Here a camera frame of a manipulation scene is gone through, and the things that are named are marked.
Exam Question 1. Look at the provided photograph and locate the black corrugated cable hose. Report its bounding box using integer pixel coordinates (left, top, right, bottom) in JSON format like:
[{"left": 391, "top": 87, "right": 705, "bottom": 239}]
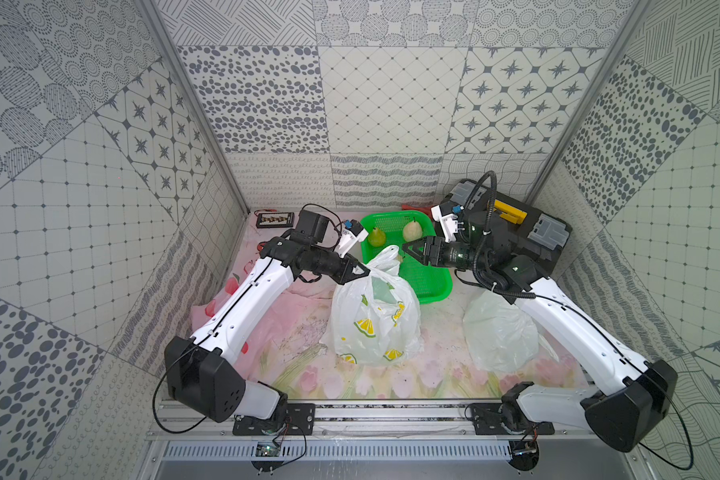
[{"left": 455, "top": 170, "right": 535, "bottom": 299}]

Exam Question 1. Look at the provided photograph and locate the black smartphone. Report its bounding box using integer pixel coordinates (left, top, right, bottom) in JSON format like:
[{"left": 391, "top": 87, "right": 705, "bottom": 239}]
[{"left": 256, "top": 211, "right": 295, "bottom": 229}]

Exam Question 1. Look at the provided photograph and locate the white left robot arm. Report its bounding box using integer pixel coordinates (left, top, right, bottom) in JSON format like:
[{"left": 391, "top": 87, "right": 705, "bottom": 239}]
[{"left": 161, "top": 210, "right": 370, "bottom": 432}]

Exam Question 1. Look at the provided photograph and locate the black toolbox yellow latch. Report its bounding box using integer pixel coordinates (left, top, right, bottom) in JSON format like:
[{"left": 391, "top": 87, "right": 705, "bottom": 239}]
[{"left": 443, "top": 179, "right": 572, "bottom": 275}]

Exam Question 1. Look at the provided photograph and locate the green plastic basket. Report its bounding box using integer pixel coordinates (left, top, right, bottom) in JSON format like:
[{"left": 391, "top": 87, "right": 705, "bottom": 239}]
[{"left": 361, "top": 210, "right": 453, "bottom": 304}]

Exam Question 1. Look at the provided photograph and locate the yellow-green small pear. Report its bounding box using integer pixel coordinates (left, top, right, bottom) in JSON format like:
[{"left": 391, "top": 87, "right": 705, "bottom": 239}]
[{"left": 367, "top": 227, "right": 387, "bottom": 248}]

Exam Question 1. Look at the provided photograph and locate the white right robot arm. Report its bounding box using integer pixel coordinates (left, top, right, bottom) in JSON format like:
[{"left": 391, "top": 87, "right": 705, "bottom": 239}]
[{"left": 403, "top": 199, "right": 678, "bottom": 452}]

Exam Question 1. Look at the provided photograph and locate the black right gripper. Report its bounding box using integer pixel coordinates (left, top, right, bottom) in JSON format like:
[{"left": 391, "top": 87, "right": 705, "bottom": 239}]
[{"left": 401, "top": 236, "right": 488, "bottom": 274}]

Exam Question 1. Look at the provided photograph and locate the white plastic bag lemon print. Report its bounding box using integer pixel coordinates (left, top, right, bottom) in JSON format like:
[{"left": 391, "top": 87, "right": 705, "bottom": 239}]
[{"left": 463, "top": 291, "right": 539, "bottom": 373}]

